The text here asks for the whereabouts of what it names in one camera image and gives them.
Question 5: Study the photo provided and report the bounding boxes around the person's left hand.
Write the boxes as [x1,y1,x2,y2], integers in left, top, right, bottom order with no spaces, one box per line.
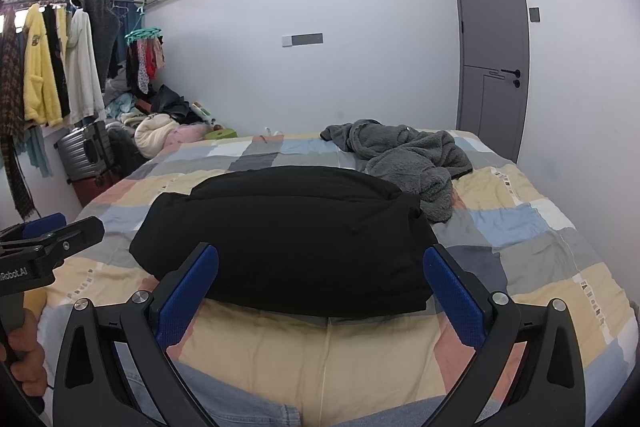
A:
[0,307,49,399]

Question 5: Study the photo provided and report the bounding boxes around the grey fleece garment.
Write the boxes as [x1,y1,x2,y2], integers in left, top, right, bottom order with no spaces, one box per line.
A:
[320,119,473,224]

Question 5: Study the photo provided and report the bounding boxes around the silver suitcase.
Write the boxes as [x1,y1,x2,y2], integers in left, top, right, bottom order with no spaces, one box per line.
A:
[55,121,123,182]

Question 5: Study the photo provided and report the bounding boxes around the colourful patchwork bed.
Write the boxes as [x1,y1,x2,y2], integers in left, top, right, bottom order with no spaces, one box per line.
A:
[37,129,640,427]

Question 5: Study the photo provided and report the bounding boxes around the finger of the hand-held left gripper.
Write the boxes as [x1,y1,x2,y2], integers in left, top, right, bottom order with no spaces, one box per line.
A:
[35,216,106,265]
[22,213,67,239]

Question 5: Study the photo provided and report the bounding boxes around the teal hanging cloth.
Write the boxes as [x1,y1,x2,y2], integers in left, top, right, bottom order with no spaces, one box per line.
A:
[15,126,54,178]

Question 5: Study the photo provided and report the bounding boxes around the yellow hanging garment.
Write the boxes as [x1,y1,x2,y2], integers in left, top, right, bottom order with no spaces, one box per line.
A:
[22,4,71,128]

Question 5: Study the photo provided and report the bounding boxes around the person's blue jeans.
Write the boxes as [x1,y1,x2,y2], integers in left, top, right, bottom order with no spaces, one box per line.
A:
[112,341,506,427]

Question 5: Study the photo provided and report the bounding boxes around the red suitcase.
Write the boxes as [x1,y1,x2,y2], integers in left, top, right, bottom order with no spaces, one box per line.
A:
[70,174,124,208]

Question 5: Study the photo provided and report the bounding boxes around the dark grey hanging coat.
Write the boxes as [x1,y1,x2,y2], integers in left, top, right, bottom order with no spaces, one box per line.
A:
[70,0,122,80]

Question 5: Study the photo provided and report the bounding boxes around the brown plaid scarf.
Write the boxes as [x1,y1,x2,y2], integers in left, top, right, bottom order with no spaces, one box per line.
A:
[0,9,39,221]

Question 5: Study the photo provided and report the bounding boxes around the black bag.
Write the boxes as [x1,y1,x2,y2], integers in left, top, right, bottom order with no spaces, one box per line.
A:
[150,84,192,126]

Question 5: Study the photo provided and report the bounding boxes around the grey white wall panel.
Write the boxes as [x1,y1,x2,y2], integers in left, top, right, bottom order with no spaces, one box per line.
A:
[281,33,324,48]

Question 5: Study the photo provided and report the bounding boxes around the pile of clothes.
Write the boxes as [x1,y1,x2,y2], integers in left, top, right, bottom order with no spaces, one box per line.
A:
[104,77,221,158]

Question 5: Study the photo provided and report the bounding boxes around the black hanging garment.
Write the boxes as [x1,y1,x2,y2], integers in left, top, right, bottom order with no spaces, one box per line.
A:
[42,7,72,118]

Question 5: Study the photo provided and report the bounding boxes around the grey door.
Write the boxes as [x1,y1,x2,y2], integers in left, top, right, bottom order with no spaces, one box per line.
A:
[451,0,531,162]

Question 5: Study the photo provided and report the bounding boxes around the black jacket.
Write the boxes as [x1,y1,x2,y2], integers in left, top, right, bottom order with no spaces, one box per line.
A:
[129,165,440,319]

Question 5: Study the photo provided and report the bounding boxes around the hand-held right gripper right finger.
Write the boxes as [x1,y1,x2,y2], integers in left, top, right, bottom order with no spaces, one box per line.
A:
[422,243,588,427]

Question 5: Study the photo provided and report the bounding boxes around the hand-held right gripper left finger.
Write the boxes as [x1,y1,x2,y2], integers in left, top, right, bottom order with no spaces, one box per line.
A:
[52,242,219,427]

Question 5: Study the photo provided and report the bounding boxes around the white hanging garment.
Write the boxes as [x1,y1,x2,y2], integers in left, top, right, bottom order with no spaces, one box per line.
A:
[65,8,107,125]

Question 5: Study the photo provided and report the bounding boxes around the cream fluffy garment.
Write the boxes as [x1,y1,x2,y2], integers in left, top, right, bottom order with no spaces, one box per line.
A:
[134,114,181,158]

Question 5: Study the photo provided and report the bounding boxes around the teal hanger with small clothes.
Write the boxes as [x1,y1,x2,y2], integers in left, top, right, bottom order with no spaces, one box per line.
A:
[125,27,166,95]

